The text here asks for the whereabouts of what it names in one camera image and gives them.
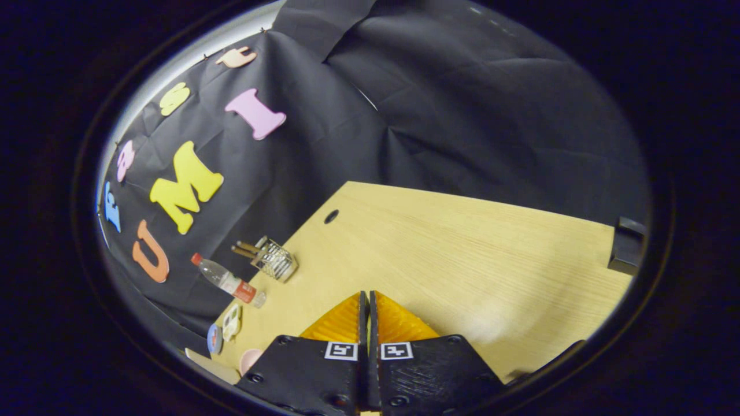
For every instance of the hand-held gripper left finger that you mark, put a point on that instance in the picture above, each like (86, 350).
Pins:
(312, 375)

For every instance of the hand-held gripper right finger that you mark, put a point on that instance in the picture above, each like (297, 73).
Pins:
(428, 375)

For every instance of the pink plate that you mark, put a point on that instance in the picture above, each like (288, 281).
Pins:
(250, 359)

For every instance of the white divided tray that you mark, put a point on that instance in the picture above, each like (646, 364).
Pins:
(232, 322)

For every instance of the white toaster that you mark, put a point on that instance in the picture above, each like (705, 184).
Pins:
(214, 368)

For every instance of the blue plate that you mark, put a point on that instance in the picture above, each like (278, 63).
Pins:
(214, 340)

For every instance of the metal mesh utensil holder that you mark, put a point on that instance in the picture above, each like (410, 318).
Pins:
(277, 263)

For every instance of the clear plastic water bottle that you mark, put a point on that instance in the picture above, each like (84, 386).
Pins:
(231, 283)

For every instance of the black box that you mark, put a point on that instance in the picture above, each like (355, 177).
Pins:
(627, 245)

